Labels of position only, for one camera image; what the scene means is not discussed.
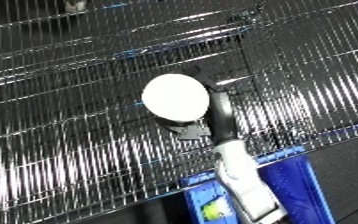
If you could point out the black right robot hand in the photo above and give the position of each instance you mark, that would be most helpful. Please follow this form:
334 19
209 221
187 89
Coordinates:
224 116

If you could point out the pale right robot arm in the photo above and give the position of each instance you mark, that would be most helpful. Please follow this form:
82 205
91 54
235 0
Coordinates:
246 180

